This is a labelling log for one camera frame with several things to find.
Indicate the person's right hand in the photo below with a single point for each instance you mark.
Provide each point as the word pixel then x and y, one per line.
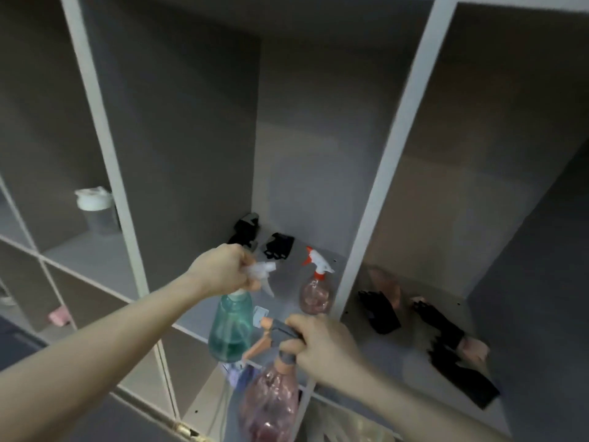
pixel 329 352

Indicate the person's left hand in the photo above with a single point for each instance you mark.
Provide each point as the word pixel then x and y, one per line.
pixel 216 271

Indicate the person's right fingers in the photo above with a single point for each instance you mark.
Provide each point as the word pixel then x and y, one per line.
pixel 297 333

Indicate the person's left fingers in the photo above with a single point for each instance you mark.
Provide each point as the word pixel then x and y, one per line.
pixel 246 264

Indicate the teal spray bottle white trigger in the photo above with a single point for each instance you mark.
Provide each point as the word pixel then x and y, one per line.
pixel 231 324

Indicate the pink spray bottle grey trigger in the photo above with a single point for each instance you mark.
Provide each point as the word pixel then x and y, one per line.
pixel 269 395

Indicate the person's left forearm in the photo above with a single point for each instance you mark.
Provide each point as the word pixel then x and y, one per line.
pixel 101 359

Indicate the person's right forearm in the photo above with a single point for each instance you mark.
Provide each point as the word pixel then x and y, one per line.
pixel 405 407

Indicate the white label tag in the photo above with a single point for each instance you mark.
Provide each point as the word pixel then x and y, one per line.
pixel 260 313

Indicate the pink spray bottle red trigger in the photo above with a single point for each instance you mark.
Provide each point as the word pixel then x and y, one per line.
pixel 316 287

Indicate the purple packet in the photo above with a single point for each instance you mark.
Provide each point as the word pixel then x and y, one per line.
pixel 237 375

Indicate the pink hair claw clip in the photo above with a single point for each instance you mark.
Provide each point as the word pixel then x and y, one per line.
pixel 385 283
pixel 475 350

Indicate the white cube shelf unit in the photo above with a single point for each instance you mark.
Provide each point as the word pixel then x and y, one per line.
pixel 322 147

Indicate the metal cabinet hinge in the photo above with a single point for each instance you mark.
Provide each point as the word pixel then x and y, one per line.
pixel 184 430

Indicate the grey shaker bottle white lid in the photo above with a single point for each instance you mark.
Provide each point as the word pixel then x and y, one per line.
pixel 95 210

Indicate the small pink object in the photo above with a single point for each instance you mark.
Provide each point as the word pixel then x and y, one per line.
pixel 58 315

